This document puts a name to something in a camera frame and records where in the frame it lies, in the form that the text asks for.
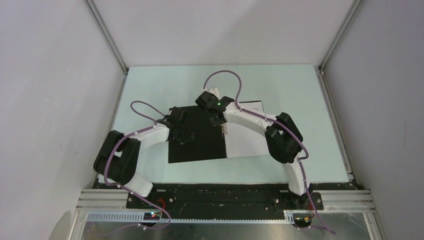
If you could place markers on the silver folder clip mechanism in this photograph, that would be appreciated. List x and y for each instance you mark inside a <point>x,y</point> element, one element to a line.
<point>224,129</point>

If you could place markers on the white paper stack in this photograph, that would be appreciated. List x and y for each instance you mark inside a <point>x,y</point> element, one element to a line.
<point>243,142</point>

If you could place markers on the right aluminium frame post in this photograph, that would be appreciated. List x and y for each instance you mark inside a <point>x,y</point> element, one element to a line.
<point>345,25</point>

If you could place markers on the controller circuit board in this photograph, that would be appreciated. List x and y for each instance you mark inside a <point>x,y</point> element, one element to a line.
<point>302,222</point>
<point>151,216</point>

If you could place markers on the beige black file folder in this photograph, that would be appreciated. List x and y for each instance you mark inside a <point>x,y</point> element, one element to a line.
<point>208,144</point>

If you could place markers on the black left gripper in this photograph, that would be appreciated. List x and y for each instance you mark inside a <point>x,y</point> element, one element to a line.
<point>187,137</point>

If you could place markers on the left aluminium frame post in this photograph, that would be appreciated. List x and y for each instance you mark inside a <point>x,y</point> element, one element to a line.
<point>106,34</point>

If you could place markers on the right controller circuit board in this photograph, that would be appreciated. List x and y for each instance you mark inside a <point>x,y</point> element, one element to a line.
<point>302,222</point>

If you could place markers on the printed white paper sheet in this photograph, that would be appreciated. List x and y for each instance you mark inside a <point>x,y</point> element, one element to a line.
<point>253,106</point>

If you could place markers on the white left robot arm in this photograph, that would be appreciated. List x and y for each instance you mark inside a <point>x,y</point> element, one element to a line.
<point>118,157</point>

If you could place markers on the left controller circuit board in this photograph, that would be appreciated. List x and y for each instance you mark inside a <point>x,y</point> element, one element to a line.
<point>151,216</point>

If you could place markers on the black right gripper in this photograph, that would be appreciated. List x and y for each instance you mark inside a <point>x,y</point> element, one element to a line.
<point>217,123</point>

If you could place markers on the aluminium frame post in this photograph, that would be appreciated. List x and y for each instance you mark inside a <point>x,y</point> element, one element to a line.
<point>345,25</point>
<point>106,34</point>

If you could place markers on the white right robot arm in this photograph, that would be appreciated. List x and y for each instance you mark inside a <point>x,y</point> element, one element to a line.
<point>283,139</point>

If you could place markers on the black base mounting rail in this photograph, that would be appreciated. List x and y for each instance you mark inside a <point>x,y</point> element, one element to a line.
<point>234,202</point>

